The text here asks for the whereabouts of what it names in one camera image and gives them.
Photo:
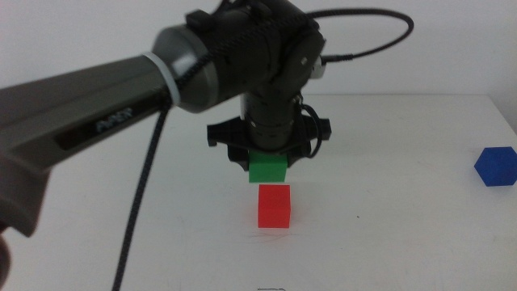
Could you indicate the red cube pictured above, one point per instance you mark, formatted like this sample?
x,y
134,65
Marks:
x,y
274,206

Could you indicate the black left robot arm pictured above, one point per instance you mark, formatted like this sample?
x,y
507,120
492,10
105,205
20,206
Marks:
x,y
101,105

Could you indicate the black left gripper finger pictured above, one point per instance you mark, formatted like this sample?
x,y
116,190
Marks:
x,y
243,163
292,159

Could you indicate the blue cube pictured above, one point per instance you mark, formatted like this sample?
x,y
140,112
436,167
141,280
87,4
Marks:
x,y
497,167

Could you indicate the green cube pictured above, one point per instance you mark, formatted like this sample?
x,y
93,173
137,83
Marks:
x,y
267,169

